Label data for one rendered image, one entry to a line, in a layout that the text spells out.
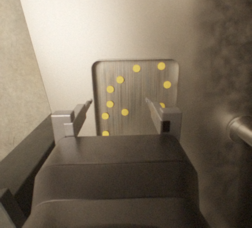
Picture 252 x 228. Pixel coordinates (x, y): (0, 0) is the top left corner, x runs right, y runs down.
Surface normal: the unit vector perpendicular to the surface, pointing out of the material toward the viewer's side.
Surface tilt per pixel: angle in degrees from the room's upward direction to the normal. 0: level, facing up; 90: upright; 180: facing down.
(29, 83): 0
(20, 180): 90
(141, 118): 0
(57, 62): 0
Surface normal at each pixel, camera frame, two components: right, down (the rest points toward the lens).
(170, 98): 0.02, 0.30
